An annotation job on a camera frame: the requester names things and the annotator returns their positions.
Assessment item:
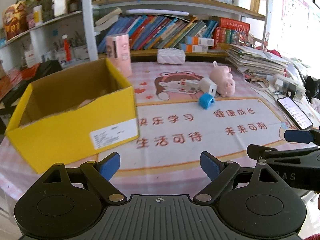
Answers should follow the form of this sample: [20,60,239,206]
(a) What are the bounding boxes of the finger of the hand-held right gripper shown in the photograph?
[284,129,320,145]
[247,144,320,161]

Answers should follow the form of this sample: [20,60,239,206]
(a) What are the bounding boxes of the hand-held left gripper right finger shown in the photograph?
[192,151,288,203]

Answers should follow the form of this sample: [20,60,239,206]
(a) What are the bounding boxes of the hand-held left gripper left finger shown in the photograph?
[41,152,127,203]

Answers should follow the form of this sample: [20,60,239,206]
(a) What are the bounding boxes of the yellow cardboard box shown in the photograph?
[5,57,140,174]

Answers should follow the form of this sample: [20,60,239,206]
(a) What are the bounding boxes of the black smartphone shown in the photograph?
[277,96,314,130]

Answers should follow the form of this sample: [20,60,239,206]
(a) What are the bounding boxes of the dark cloth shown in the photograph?
[305,76,320,103]

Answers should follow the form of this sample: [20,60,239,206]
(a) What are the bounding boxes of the white power strip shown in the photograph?
[272,74,307,99]

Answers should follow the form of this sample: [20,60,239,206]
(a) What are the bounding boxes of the blue plastic clip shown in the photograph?
[199,93,215,110]

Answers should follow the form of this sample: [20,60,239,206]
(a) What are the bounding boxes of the white charger plug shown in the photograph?
[200,77,217,97]

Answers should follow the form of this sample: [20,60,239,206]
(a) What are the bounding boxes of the pink pig plush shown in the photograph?
[209,65,236,97]

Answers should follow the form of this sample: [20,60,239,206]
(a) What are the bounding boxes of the stack of papers and notebooks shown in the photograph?
[225,44,290,78]

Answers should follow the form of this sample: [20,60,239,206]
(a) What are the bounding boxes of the colourful sticker display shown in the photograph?
[231,29,254,47]

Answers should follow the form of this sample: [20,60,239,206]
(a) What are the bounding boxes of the pink cylinder container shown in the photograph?
[105,34,132,77]

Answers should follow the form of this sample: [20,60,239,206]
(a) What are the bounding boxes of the black device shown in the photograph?
[37,60,63,80]

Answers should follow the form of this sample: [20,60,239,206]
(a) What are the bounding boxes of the white quilted tissue box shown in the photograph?
[157,48,186,65]

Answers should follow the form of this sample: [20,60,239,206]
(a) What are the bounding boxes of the orange and white carton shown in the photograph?
[185,36,215,47]
[179,44,208,53]

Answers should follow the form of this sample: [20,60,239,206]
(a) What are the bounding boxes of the red bottle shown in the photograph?
[62,34,72,62]

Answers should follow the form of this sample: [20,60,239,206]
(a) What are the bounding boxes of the small red books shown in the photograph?
[212,27,232,48]

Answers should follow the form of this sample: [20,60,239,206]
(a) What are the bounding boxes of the thick red book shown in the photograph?
[219,17,250,32]

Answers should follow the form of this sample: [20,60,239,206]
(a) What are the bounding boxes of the row of colourful books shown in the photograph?
[97,15,218,50]

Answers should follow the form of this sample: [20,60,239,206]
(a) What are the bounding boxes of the white bookshelf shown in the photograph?
[81,0,272,62]

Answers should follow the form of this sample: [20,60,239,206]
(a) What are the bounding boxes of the beige lying book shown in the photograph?
[94,7,122,27]

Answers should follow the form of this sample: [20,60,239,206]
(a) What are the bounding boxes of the white bottle yellow label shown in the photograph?
[33,5,43,26]

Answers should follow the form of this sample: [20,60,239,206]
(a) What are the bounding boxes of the white jar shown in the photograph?
[52,0,69,17]

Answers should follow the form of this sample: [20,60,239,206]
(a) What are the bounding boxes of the red figure decoration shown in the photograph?
[2,1,28,40]

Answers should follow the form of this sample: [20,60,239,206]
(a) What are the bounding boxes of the alphabet wall poster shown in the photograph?
[281,0,310,45]

